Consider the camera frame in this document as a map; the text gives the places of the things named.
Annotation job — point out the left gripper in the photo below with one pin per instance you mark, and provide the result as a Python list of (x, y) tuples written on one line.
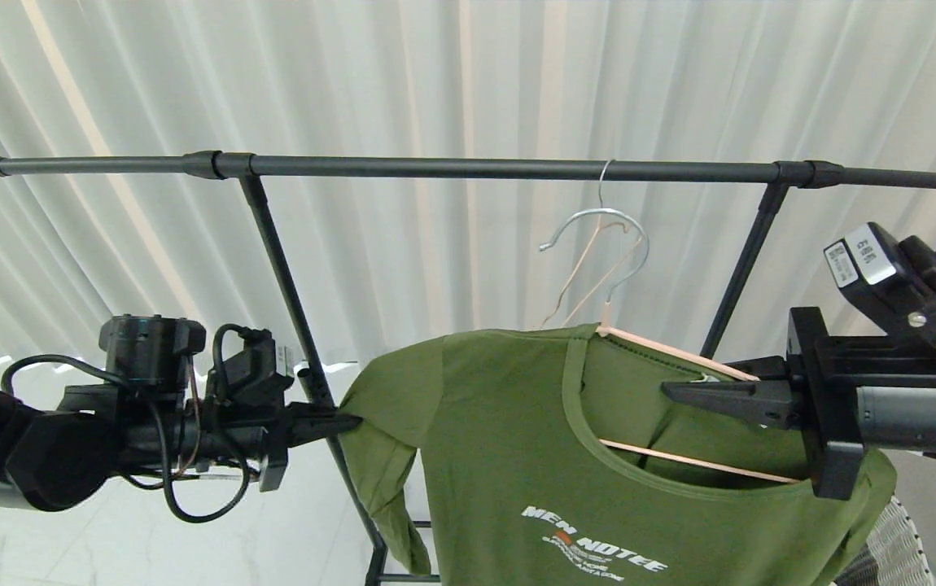
[(191, 448)]

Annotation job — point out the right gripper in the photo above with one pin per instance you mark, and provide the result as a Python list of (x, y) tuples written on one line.
[(834, 407)]

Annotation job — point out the pink clothes hanger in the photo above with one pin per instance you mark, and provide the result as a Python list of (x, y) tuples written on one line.
[(601, 191), (680, 353)]

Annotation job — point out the green shirt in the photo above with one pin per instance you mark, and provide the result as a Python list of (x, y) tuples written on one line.
[(500, 448)]

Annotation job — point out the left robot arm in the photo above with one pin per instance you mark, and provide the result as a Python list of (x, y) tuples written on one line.
[(53, 456)]

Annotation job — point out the white laundry basket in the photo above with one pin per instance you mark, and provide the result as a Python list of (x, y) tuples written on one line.
[(891, 553)]

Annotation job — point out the black clothes rack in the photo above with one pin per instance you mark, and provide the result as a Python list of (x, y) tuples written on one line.
[(435, 167)]

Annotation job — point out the white curtain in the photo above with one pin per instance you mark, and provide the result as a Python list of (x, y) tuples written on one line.
[(435, 81)]

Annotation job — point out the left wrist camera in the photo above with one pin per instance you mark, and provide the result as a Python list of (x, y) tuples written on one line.
[(260, 370)]

